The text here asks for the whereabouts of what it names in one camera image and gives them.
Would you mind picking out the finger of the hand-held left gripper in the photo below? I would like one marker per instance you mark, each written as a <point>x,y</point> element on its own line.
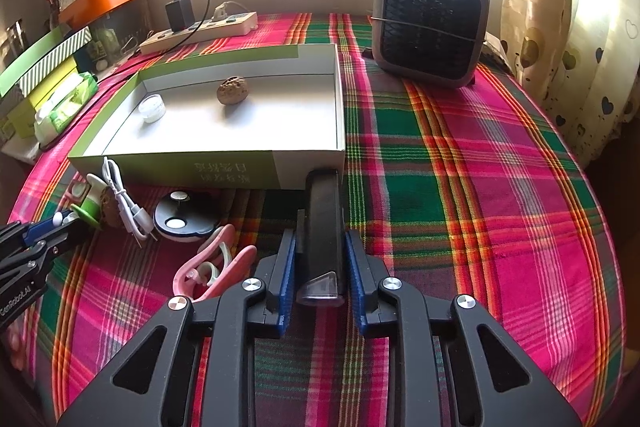
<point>41,230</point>
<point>47,249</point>

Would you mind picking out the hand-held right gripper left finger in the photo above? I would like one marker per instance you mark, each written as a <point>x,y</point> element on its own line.
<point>287,277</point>

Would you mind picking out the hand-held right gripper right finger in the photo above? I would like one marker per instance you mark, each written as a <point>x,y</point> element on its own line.
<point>356,282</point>

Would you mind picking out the green and white spool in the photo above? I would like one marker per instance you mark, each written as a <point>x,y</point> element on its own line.
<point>90,207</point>

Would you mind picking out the black round three-button device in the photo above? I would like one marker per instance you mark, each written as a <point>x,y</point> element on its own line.
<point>192,212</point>

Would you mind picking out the green and white cardboard box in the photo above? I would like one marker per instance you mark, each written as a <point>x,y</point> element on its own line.
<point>225,132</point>

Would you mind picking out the brown walnut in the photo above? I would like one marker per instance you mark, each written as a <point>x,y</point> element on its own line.
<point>111,213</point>
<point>231,91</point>

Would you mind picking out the green tissue pack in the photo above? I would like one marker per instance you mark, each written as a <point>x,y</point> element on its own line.
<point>70,107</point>

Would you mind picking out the yellow-green box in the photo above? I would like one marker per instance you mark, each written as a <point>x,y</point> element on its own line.
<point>50,79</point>

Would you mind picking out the small white jar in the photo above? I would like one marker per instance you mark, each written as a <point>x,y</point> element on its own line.
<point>151,108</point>

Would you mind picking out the beige power strip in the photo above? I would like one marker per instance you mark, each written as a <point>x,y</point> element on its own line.
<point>220,29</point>

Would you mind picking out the black charger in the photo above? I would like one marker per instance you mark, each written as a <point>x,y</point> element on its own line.
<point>180,13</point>

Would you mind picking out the grey fan heater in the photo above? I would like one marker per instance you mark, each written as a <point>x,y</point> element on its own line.
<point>430,22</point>

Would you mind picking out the white power plug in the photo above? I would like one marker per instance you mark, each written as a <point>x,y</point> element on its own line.
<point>221,13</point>

